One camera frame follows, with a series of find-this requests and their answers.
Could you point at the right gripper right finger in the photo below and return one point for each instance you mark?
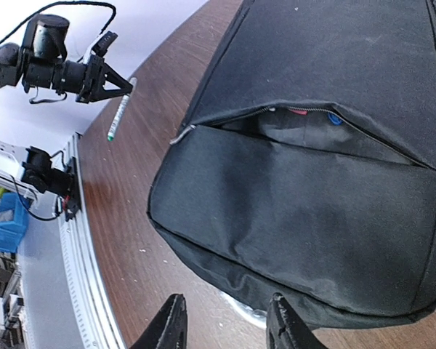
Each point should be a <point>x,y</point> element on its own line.
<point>285,329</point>

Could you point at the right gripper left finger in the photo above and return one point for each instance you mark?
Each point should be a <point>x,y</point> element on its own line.
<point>168,328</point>

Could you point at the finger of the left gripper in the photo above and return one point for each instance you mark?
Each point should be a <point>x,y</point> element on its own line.
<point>115,79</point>
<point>109,94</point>

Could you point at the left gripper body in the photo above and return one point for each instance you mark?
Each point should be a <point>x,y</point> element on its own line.
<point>64,77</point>

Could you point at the green white marker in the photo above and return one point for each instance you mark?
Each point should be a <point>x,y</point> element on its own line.
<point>120,111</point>

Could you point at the black student backpack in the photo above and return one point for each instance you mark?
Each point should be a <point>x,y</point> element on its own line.
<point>341,220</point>

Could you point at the black blue highlighter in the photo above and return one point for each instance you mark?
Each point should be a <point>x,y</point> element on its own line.
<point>334,119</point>

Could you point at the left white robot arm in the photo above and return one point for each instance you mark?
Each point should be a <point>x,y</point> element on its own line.
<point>12,61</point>

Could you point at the blue plastic bin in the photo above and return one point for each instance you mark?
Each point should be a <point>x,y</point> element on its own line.
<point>13,231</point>

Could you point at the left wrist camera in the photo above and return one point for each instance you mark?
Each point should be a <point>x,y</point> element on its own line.
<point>45,37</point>

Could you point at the front aluminium rail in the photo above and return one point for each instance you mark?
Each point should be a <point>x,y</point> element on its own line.
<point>95,318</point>

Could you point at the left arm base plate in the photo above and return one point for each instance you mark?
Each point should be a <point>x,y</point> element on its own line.
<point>39,172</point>

